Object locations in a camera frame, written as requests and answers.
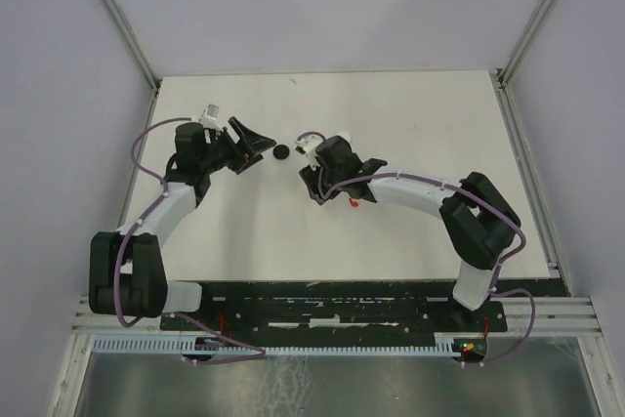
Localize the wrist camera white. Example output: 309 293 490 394
191 104 222 131
295 131 353 167

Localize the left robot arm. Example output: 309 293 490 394
88 115 276 329

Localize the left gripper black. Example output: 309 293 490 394
199 116 275 174

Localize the white slotted cable duct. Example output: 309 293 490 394
91 333 465 355

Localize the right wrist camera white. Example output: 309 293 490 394
295 131 353 167

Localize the black charging case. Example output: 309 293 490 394
272 144 290 161

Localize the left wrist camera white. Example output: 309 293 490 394
191 104 222 131

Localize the aluminium front rail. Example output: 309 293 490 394
70 294 602 338

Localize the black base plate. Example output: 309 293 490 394
160 280 508 348

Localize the left aluminium frame post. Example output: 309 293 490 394
72 0 162 91

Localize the right aluminium frame post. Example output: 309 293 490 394
495 0 587 89

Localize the aluminium frame post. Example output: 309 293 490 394
72 0 162 91
495 0 587 89

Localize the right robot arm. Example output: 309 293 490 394
295 131 526 330

